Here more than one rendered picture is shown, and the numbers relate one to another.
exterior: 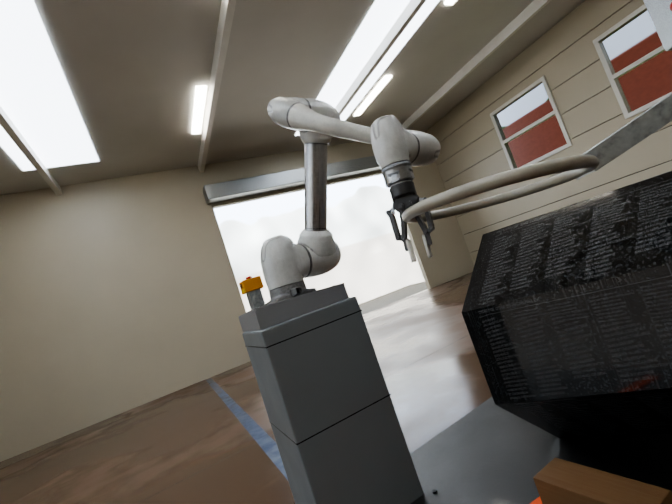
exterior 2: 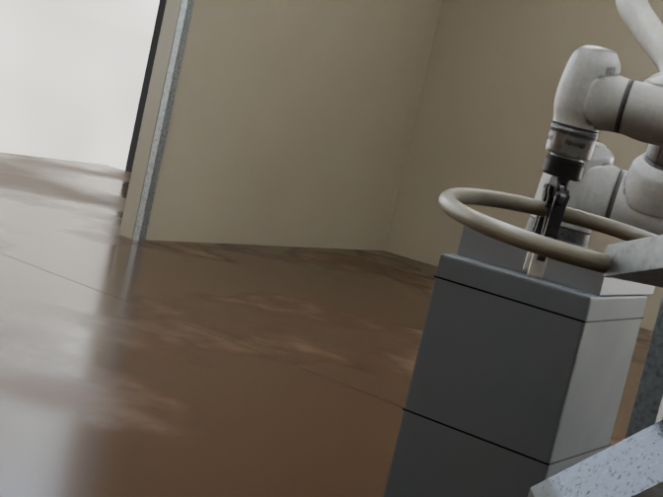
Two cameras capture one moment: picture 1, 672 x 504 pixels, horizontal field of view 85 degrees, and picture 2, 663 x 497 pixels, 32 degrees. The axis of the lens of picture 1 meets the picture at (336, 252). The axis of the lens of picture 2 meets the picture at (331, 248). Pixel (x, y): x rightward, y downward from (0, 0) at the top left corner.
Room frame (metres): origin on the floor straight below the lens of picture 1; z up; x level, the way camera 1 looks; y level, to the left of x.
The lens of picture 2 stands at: (-0.38, -1.97, 1.08)
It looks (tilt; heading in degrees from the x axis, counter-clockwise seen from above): 7 degrees down; 59
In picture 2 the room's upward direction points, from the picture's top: 13 degrees clockwise
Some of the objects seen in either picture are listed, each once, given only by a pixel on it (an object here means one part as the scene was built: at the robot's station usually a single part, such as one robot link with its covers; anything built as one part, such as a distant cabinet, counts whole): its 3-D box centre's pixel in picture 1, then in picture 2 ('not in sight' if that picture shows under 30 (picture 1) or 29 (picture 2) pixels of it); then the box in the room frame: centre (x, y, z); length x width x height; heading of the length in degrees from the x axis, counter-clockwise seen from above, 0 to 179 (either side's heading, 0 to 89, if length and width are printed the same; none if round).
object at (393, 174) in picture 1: (398, 175); (570, 143); (1.10, -0.25, 1.12); 0.09 x 0.09 x 0.06
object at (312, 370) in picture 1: (326, 408); (508, 427); (1.56, 0.25, 0.40); 0.50 x 0.50 x 0.80; 26
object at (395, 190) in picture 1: (405, 199); (559, 179); (1.10, -0.25, 1.04); 0.08 x 0.07 x 0.09; 61
